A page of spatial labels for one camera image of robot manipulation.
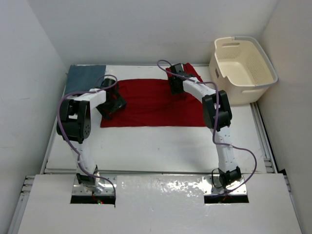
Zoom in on cream plastic laundry basket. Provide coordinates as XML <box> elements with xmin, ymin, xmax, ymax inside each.
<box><xmin>209</xmin><ymin>37</ymin><xmax>278</xmax><ymax>105</ymax></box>

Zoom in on red t shirt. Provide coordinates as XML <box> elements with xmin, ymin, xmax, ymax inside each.
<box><xmin>100</xmin><ymin>78</ymin><xmax>205</xmax><ymax>128</ymax></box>

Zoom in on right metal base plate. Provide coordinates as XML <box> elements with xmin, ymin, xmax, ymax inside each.
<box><xmin>202</xmin><ymin>174</ymin><xmax>248</xmax><ymax>196</ymax></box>

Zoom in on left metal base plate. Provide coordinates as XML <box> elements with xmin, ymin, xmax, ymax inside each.
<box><xmin>72</xmin><ymin>175</ymin><xmax>117</xmax><ymax>196</ymax></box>

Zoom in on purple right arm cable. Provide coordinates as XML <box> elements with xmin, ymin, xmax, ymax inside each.
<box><xmin>156</xmin><ymin>59</ymin><xmax>258</xmax><ymax>195</ymax></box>

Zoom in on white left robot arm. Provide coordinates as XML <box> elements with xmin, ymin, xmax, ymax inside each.
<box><xmin>57</xmin><ymin>75</ymin><xmax>126</xmax><ymax>189</ymax></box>

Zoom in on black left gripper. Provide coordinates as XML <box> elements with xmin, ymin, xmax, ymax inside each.
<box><xmin>97</xmin><ymin>91</ymin><xmax>125</xmax><ymax>119</ymax></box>

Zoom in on metal base plate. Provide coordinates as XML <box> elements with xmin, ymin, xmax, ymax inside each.
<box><xmin>72</xmin><ymin>175</ymin><xmax>117</xmax><ymax>196</ymax></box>
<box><xmin>202</xmin><ymin>174</ymin><xmax>248</xmax><ymax>196</ymax></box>

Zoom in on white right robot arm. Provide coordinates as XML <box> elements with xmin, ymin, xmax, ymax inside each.
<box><xmin>166</xmin><ymin>63</ymin><xmax>241</xmax><ymax>188</ymax></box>

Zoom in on teal blue t shirt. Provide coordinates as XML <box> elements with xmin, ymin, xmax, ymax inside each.
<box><xmin>64</xmin><ymin>65</ymin><xmax>106</xmax><ymax>95</ymax></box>

